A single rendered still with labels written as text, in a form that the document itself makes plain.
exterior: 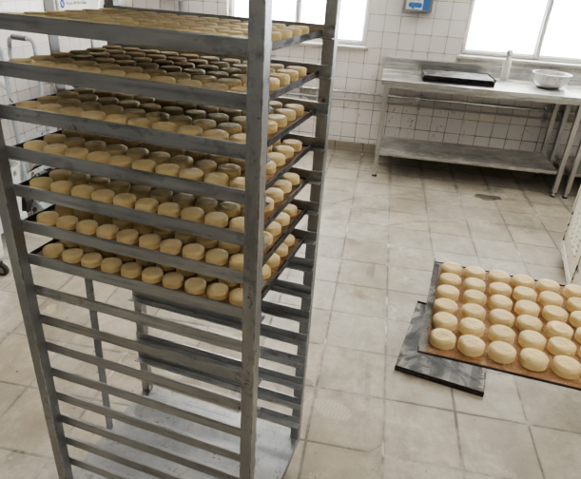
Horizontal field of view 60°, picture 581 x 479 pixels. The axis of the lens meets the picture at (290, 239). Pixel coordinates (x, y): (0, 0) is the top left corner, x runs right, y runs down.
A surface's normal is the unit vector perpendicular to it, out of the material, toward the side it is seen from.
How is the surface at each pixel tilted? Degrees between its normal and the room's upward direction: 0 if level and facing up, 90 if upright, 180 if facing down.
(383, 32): 90
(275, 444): 0
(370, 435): 0
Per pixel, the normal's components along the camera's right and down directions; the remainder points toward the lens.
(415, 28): -0.18, 0.44
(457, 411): 0.06, -0.89
